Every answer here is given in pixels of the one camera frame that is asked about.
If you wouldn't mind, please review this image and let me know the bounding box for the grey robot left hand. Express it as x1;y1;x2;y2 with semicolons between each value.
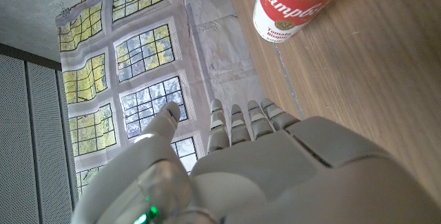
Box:
70;98;441;224

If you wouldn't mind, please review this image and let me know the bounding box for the red white soup can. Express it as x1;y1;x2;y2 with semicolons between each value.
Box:
252;0;358;44

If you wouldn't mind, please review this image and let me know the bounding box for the printed window backdrop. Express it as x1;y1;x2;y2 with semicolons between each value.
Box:
54;0;276;197

